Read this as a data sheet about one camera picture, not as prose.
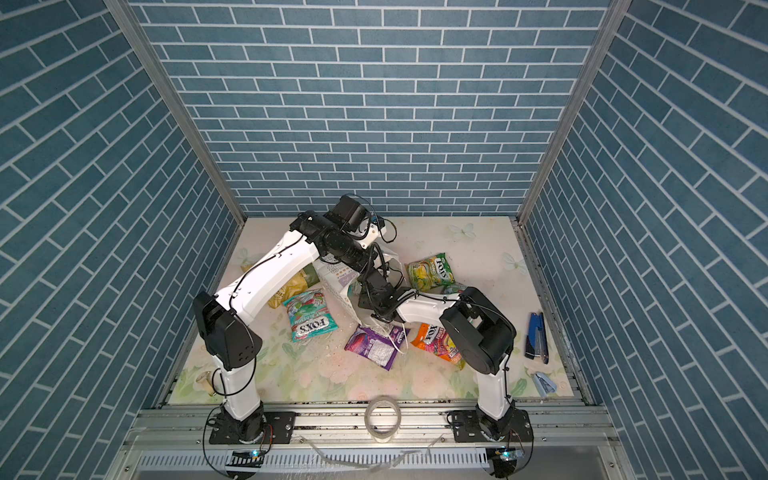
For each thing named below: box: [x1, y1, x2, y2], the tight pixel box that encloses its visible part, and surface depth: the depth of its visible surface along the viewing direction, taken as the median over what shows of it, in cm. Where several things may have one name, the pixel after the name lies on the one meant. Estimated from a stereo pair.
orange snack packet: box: [410, 323, 466, 370], surface depth 88 cm
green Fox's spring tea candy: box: [406, 252, 456, 292], surface depth 103 cm
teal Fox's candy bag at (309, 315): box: [282, 288, 339, 343], surface depth 91 cm
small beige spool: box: [196, 371, 215, 396], surface depth 82 cm
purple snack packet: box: [344, 325, 411, 372], surface depth 86 cm
